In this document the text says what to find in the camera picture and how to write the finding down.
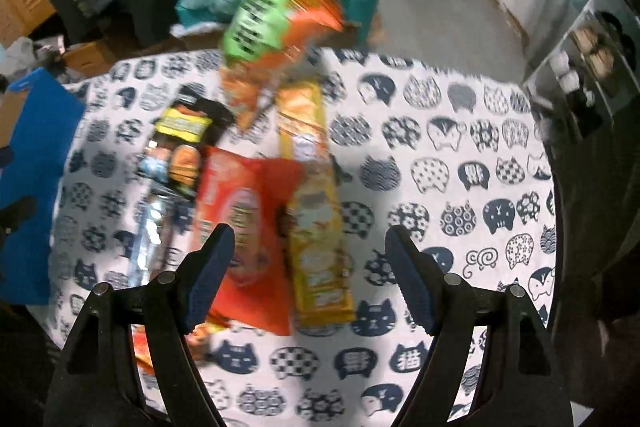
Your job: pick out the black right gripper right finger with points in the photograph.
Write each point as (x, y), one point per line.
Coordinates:
(491, 361)

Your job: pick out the cardboard box with blue flap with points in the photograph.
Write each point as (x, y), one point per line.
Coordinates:
(38, 123)

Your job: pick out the orange green Wangwang snack bag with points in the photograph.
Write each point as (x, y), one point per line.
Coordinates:
(266, 39)

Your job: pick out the cat pattern bedsheet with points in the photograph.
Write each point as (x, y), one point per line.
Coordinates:
(456, 160)

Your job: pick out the shoe rack with shoes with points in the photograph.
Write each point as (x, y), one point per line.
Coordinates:
(591, 73)

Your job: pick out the black yellow snack pack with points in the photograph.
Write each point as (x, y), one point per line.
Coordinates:
(175, 152)

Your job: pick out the orange red snack pack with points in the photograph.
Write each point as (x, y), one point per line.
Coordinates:
(249, 194)

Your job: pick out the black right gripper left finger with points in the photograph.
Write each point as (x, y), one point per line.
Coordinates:
(96, 382)

